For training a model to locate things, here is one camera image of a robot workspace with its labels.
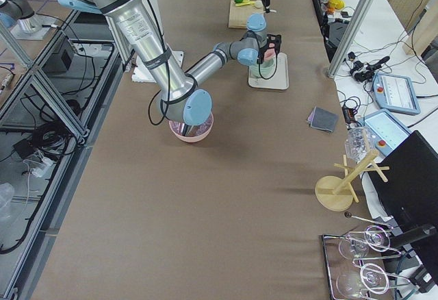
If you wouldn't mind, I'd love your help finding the wire glass rack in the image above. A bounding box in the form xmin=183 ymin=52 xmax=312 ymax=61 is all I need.
xmin=322 ymin=211 xmax=419 ymax=299

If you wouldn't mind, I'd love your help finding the yellow plastic spoon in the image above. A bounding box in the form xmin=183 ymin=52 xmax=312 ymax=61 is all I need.
xmin=235 ymin=1 xmax=256 ymax=7

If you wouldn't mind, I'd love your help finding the black monitor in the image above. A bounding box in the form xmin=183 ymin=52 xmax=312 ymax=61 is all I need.
xmin=370 ymin=129 xmax=438 ymax=238

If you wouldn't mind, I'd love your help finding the small pink bowl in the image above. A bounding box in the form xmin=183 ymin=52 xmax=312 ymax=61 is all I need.
xmin=263 ymin=49 xmax=276 ymax=61

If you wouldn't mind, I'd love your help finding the wooden mug tree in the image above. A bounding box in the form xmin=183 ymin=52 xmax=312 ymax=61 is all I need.
xmin=315 ymin=148 xmax=389 ymax=212

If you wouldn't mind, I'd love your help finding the blue teach pendant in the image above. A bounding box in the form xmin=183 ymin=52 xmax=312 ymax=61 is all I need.
xmin=361 ymin=109 xmax=411 ymax=157
xmin=373 ymin=73 xmax=421 ymax=115

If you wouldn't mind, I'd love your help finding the metal ice scoop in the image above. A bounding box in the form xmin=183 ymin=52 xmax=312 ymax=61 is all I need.
xmin=181 ymin=123 xmax=198 ymax=137

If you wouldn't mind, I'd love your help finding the bamboo cutting board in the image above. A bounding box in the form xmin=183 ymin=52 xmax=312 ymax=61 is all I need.
xmin=228 ymin=1 xmax=263 ymax=29

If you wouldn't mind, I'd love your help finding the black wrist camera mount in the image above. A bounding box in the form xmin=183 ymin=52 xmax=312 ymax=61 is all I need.
xmin=267 ymin=34 xmax=282 ymax=55

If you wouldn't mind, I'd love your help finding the blue teach pendant far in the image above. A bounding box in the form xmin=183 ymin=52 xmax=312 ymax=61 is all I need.
xmin=373 ymin=73 xmax=421 ymax=115

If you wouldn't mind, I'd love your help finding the green bowl stack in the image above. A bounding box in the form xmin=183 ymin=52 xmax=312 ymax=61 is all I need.
xmin=249 ymin=59 xmax=276 ymax=79

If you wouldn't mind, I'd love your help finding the wine glass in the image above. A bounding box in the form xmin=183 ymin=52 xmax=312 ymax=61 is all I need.
xmin=338 ymin=225 xmax=390 ymax=260
xmin=335 ymin=263 xmax=389 ymax=299

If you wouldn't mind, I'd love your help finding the aluminium frame post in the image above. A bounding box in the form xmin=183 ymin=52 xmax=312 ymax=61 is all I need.
xmin=326 ymin=0 xmax=374 ymax=79

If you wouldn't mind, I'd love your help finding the blue teach pendant near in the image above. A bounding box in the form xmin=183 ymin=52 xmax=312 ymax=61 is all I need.
xmin=361 ymin=109 xmax=411 ymax=157

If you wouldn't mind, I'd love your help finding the clear glass mug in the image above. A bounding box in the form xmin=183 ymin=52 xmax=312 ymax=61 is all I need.
xmin=345 ymin=127 xmax=375 ymax=162

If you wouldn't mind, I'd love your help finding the wine glass upper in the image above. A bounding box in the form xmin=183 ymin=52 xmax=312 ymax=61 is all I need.
xmin=338 ymin=225 xmax=390 ymax=260

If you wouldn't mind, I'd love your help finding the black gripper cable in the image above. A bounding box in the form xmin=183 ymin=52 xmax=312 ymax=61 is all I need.
xmin=258 ymin=51 xmax=280 ymax=80

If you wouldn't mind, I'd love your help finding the wine glass lower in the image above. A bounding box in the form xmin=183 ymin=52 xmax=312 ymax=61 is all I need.
xmin=335 ymin=263 xmax=389 ymax=299

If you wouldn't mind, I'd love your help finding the cream rabbit tray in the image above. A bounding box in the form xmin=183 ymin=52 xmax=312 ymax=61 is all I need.
xmin=248 ymin=53 xmax=289 ymax=90

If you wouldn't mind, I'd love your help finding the grey folded cloth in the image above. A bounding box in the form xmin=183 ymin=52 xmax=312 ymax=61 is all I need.
xmin=307 ymin=107 xmax=339 ymax=133

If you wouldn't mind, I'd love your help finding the large pink ice bowl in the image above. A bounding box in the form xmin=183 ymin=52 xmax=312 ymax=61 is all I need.
xmin=168 ymin=112 xmax=214 ymax=143

